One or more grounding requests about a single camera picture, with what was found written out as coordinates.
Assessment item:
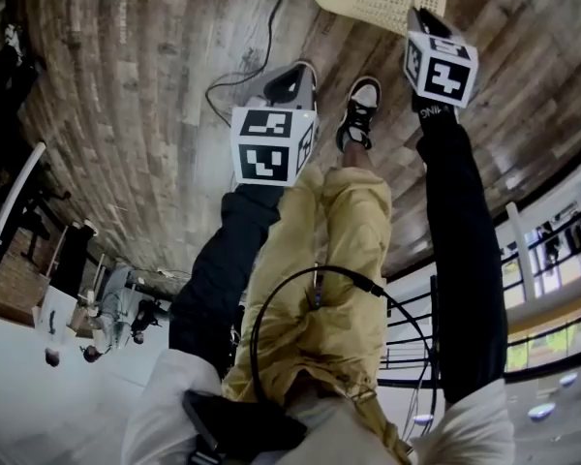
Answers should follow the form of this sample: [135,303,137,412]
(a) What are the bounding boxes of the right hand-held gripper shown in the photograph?
[403,7,479,109]

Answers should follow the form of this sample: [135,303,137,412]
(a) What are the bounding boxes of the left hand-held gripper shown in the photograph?
[229,63,320,187]

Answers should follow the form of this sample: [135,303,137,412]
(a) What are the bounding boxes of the person's left forearm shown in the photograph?
[168,181,283,382]

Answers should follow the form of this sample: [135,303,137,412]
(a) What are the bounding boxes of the person's right forearm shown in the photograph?
[412,92,509,405]

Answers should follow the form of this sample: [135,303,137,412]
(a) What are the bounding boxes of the person's right shoe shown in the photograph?
[335,76,383,153]

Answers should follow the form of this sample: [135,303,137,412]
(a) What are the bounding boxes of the person's yellow trousers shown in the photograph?
[221,165,413,465]

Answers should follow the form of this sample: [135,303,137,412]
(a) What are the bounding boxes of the black metal railing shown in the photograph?
[377,176,581,392]

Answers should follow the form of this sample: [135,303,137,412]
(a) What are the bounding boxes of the black furniture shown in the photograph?
[0,21,46,273]

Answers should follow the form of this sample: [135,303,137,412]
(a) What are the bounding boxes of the person's white shirt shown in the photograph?
[120,346,515,465]

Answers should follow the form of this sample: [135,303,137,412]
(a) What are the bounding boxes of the black chest harness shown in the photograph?
[181,388,310,465]

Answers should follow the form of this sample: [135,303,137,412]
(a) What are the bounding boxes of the black floor cable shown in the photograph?
[204,0,305,126]

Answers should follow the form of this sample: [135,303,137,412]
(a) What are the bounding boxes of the black body cable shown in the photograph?
[249,264,441,443]

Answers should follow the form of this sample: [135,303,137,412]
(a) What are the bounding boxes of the white chair frame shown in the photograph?
[0,141,47,247]

